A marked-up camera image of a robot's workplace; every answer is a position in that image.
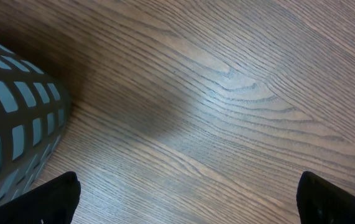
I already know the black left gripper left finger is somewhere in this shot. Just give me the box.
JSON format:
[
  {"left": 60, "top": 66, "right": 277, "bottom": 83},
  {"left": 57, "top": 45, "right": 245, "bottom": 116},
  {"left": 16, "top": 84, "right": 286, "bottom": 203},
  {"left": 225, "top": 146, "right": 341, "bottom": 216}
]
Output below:
[{"left": 0, "top": 171, "right": 81, "bottom": 224}]

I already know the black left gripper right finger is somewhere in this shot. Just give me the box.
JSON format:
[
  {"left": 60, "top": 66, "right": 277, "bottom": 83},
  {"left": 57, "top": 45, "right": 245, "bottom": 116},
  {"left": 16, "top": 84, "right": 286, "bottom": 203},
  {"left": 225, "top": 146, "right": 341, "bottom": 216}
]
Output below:
[{"left": 297, "top": 171, "right": 355, "bottom": 224}]

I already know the grey plastic mesh basket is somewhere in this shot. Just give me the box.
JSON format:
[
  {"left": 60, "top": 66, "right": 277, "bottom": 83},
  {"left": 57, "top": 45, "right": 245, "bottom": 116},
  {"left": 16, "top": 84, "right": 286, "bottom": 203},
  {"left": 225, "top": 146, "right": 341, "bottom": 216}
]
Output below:
[{"left": 0, "top": 44, "right": 71, "bottom": 206}]

